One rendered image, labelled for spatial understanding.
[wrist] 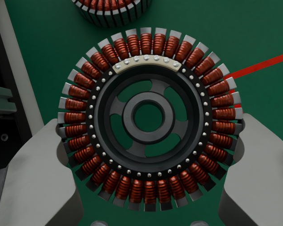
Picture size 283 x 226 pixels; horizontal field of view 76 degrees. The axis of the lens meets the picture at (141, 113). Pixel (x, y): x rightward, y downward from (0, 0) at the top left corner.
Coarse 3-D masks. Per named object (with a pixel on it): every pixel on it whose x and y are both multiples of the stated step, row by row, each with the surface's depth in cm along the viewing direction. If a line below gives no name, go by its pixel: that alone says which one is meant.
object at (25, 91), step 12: (0, 0) 26; (0, 12) 26; (0, 24) 26; (12, 36) 25; (12, 48) 25; (12, 60) 25; (24, 72) 25; (24, 84) 25; (24, 96) 25; (24, 108) 25; (36, 108) 24; (36, 120) 24; (36, 132) 24
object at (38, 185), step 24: (24, 144) 9; (48, 144) 9; (24, 168) 8; (48, 168) 8; (24, 192) 7; (48, 192) 7; (72, 192) 7; (0, 216) 6; (24, 216) 6; (48, 216) 6; (72, 216) 7
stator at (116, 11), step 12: (72, 0) 21; (84, 0) 21; (96, 0) 21; (108, 0) 21; (120, 0) 21; (132, 0) 21; (144, 0) 22; (84, 12) 22; (96, 12) 22; (108, 12) 21; (120, 12) 22; (132, 12) 22; (96, 24) 24; (108, 24) 24; (120, 24) 23
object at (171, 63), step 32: (128, 32) 11; (160, 32) 11; (96, 64) 11; (128, 64) 11; (160, 64) 11; (192, 64) 11; (96, 96) 11; (160, 96) 12; (192, 96) 12; (224, 96) 10; (64, 128) 11; (96, 128) 11; (128, 128) 12; (160, 128) 11; (192, 128) 12; (224, 128) 10; (96, 160) 10; (128, 160) 12; (160, 160) 12; (192, 160) 10; (224, 160) 10; (128, 192) 11; (160, 192) 10; (192, 192) 10
